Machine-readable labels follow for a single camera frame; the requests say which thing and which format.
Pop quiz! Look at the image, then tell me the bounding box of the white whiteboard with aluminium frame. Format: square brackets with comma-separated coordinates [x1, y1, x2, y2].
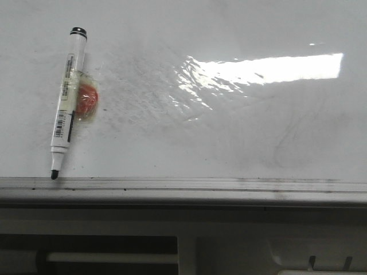
[1, 1, 366, 205]

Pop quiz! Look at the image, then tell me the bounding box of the white whiteboard marker black tip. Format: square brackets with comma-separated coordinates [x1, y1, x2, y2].
[50, 27, 87, 180]

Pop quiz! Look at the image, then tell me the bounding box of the red magnet under clear tape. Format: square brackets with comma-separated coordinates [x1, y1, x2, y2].
[76, 73, 99, 122]

